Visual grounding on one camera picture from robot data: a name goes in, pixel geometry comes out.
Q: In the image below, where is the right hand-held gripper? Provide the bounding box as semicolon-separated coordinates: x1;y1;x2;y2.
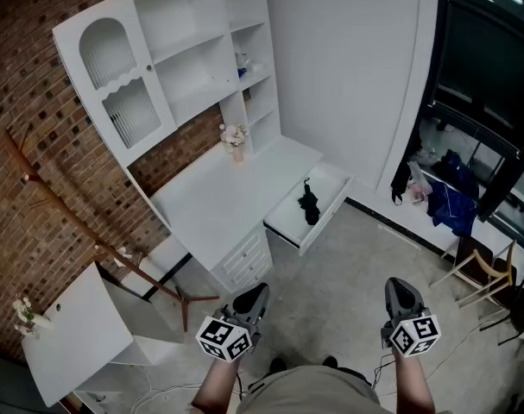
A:
380;277;442;358

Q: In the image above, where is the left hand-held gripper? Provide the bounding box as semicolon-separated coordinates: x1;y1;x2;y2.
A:
195;283;271;364

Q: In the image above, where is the white drawer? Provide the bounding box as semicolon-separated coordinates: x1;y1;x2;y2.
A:
263;161;357;257

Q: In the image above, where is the black umbrella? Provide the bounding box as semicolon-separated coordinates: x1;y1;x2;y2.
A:
297;178;322;227

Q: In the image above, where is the person's left forearm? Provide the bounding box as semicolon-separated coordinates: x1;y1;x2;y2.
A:
191;354;242;414

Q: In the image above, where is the person's right forearm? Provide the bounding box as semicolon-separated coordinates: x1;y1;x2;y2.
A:
392;351;437;414

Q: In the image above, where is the white cabinet with panelled doors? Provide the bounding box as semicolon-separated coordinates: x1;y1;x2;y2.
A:
211;226;274;295

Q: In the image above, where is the white desk with hutch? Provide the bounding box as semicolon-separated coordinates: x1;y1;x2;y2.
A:
150;135;325;295

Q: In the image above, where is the wooden chair with dark seat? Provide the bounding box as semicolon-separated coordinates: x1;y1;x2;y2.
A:
429;234;519;315

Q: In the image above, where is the person's beige shirt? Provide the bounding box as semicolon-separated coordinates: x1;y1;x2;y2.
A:
239;363;395;414

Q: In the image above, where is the blue clothing pile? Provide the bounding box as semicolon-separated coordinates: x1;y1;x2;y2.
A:
426;148;479;237

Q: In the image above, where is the clear plastic bag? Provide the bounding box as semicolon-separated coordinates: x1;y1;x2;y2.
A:
406;160;433;207

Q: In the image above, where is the black bag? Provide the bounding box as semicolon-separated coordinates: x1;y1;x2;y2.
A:
390;155;414;207

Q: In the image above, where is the black office chair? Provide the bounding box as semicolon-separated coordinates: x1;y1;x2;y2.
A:
497;264;524;361

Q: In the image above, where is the pink vase with flowers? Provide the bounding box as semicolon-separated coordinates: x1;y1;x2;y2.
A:
218;122;249;165

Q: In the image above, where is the small white side table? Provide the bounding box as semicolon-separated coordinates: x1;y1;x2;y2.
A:
21;260;186;409

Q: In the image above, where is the brown wooden coat rack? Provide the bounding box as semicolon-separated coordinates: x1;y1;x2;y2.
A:
2;128;221;333

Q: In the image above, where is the white vase with small flowers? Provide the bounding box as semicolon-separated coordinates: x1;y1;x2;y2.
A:
11;295;54;340

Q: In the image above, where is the white shelf hutch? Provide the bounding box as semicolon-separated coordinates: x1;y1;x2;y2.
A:
52;0;282;168

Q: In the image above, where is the white arched glass cabinet door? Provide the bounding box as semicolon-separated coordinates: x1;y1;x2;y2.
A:
52;0;179;168

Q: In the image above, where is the white floor cable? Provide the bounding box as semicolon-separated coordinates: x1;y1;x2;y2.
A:
424;319;507;388
130;362;203;414

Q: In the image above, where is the black window frame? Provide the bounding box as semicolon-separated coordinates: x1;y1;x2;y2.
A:
416;0;524;243

